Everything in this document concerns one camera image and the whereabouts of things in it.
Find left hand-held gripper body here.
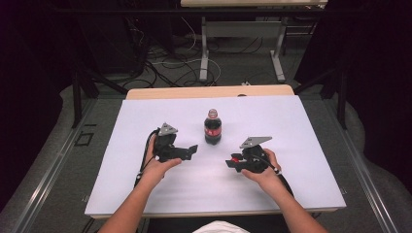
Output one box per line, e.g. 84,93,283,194
151,121,185,164

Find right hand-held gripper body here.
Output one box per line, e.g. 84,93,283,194
238,135,273,175

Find cola bottle with red label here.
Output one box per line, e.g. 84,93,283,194
203,108,223,146

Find person's right hand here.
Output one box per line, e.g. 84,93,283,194
240,148,283,196

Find person's left hand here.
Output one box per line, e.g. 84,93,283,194
137,145,184,192

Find white table cover sheet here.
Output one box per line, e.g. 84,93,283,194
84,94,347,216

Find light wooden table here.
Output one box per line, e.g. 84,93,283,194
89,83,339,219

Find person's white shirt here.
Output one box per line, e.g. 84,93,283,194
191,219,251,233

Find person's dark trousers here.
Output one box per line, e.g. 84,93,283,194
146,215,291,233

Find black metal stand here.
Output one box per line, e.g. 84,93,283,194
70,62,129,129
292,62,350,131

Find black computer case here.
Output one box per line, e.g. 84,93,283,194
77,14,145,75

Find white desk with metal legs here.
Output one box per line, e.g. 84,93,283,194
180,0,328,83

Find black horizontal bar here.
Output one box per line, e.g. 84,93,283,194
52,7,359,16

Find dark curtain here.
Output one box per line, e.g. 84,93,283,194
0,0,79,212
294,0,412,185

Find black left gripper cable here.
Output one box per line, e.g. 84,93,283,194
133,128,161,189

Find tangle of floor cables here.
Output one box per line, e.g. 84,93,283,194
129,16,270,89

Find aluminium floor rail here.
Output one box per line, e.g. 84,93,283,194
322,96,401,233
9,96,98,233

